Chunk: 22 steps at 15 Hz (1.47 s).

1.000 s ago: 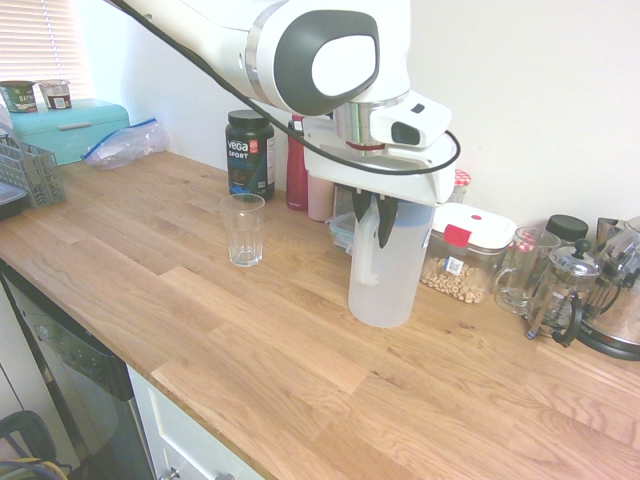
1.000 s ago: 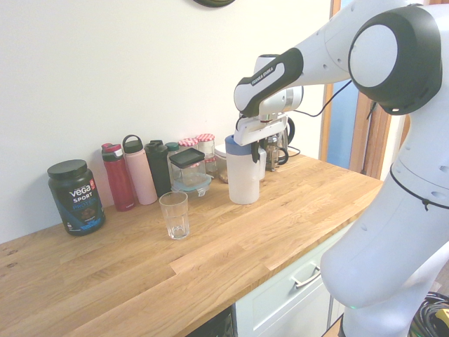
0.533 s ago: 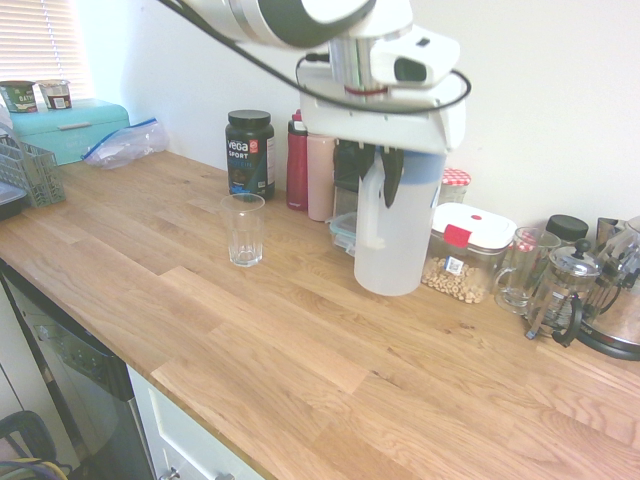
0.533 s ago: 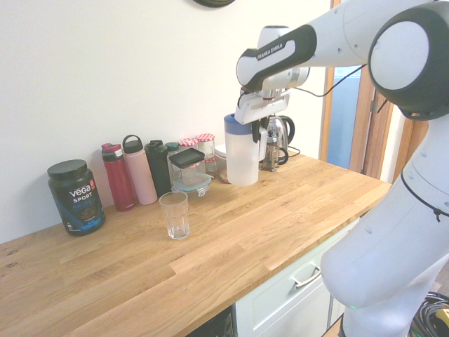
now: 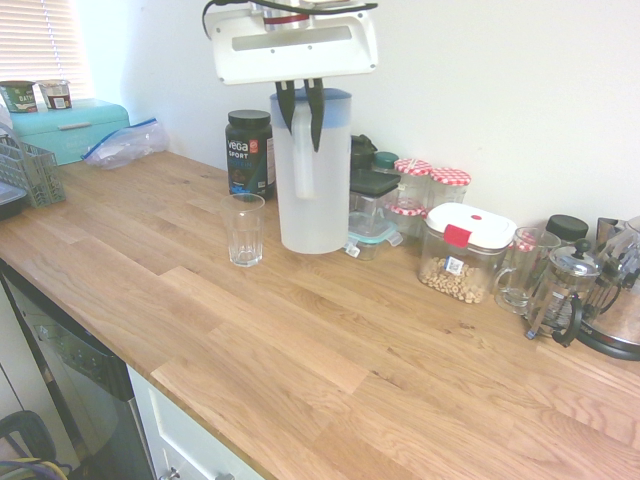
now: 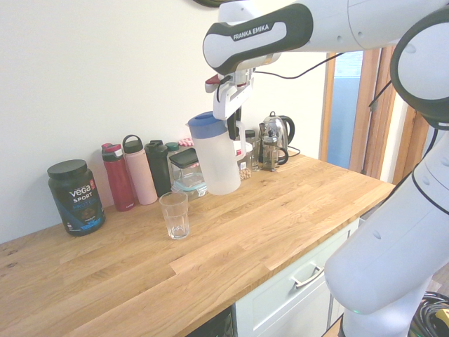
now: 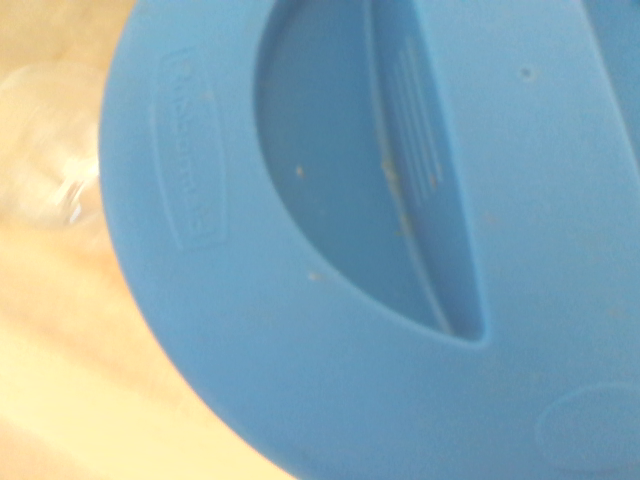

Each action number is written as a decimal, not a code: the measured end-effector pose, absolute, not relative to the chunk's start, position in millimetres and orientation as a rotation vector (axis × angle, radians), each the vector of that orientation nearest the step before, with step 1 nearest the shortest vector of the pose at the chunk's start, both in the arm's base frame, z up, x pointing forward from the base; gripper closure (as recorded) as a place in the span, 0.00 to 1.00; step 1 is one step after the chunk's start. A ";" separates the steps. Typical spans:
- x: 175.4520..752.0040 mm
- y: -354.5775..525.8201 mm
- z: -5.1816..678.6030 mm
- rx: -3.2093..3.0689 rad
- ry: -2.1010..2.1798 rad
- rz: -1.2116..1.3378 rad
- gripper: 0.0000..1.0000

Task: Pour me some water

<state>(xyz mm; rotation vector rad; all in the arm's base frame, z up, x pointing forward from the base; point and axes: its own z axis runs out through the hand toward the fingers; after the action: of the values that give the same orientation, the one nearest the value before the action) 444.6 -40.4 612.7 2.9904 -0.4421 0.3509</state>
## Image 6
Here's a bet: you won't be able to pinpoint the glass container blue lid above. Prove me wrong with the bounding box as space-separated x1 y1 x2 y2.
171 175 208 203

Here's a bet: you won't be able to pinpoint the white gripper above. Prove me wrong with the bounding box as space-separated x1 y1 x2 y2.
212 77 255 142

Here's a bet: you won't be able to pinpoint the metal drawer handle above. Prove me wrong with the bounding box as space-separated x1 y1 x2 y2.
290 264 326 289

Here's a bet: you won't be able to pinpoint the steel electric kettle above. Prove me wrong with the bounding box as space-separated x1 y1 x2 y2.
258 111 297 166

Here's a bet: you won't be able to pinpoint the steel black dishwasher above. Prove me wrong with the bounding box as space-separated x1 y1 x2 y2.
185 304 236 337

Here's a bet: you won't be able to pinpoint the cereal container white lid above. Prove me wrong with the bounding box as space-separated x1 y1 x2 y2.
232 140 254 182

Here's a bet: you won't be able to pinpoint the dark red water bottle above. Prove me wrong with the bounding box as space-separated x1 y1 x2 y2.
100 143 136 213

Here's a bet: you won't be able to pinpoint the coiled floor cables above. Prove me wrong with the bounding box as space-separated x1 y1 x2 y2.
409 290 449 337

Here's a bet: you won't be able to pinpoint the glass french press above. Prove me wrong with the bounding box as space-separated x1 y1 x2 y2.
259 130 290 173

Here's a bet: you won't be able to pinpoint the clear drinking glass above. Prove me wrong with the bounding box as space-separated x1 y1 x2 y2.
159 191 191 241

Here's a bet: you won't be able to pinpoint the wooden door frame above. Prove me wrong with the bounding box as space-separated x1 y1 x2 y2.
318 45 436 187

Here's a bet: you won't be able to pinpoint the black protein powder tub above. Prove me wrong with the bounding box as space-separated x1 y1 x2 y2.
46 159 107 237

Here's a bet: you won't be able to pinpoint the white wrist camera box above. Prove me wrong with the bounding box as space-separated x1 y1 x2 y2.
203 73 229 94

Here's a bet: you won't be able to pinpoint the yellow box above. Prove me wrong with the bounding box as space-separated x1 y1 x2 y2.
434 308 449 331

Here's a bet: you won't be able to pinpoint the clear container black lid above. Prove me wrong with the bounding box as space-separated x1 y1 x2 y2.
168 147 205 187

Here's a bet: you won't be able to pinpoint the translucent pitcher blue lid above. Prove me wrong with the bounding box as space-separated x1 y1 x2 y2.
185 110 248 197

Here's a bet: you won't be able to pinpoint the glass jar green lid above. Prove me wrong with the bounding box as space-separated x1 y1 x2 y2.
164 141 181 176

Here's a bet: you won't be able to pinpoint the black shaker bottle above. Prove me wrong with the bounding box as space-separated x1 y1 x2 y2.
144 139 173 199

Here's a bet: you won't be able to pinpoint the white cabinet drawer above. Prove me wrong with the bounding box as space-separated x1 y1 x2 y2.
234 216 363 337

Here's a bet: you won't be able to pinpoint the pink water bottle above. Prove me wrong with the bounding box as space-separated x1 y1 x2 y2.
121 134 159 206

